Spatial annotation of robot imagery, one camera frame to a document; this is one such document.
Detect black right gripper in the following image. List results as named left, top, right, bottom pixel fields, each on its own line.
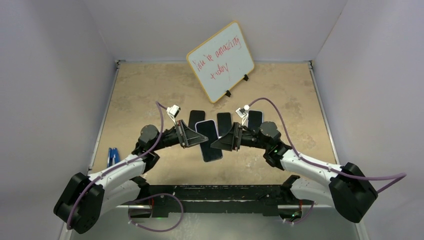
left=211, top=122, right=269, bottom=152

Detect whiteboard with red writing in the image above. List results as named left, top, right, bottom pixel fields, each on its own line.
left=186, top=21, right=255, bottom=103

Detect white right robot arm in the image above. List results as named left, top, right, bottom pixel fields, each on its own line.
left=210, top=121, right=378, bottom=223

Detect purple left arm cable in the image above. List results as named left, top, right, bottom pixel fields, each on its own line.
left=66, top=100, right=184, bottom=233

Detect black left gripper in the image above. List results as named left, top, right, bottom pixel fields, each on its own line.
left=151, top=120, right=208, bottom=152

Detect black phone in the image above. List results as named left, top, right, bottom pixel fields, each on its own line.
left=216, top=112, right=233, bottom=138

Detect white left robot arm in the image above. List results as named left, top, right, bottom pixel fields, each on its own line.
left=53, top=120, right=208, bottom=234

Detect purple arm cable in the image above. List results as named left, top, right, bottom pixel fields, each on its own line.
left=245, top=97, right=408, bottom=227
left=66, top=100, right=184, bottom=233

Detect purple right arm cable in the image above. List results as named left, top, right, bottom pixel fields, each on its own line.
left=245, top=97, right=408, bottom=227

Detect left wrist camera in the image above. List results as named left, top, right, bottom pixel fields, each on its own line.
left=166, top=104, right=181, bottom=125

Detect blue black hand tool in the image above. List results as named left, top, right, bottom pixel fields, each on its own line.
left=106, top=147, right=121, bottom=168

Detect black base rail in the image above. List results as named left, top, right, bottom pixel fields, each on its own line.
left=129, top=184, right=312, bottom=219

